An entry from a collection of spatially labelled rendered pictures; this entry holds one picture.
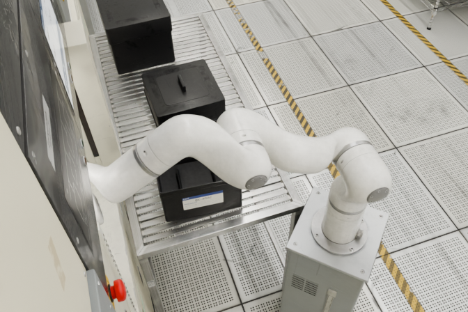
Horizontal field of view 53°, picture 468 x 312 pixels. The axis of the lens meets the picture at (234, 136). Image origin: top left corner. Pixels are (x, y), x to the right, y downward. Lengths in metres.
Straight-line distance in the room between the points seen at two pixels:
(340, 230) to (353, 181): 0.29
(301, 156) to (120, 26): 1.17
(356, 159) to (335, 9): 2.85
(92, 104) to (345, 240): 0.91
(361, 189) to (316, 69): 2.21
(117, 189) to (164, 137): 0.17
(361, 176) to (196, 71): 1.00
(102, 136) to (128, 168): 0.53
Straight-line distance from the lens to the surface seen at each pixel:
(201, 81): 1.99
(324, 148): 1.23
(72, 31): 1.41
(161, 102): 1.92
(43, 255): 0.49
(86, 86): 1.44
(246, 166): 1.03
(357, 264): 1.62
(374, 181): 1.28
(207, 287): 2.38
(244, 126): 1.11
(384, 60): 3.60
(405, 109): 3.26
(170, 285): 2.40
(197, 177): 1.76
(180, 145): 1.01
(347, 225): 1.53
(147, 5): 2.21
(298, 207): 1.70
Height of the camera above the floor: 2.16
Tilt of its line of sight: 48 degrees down
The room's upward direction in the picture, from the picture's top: 1 degrees counter-clockwise
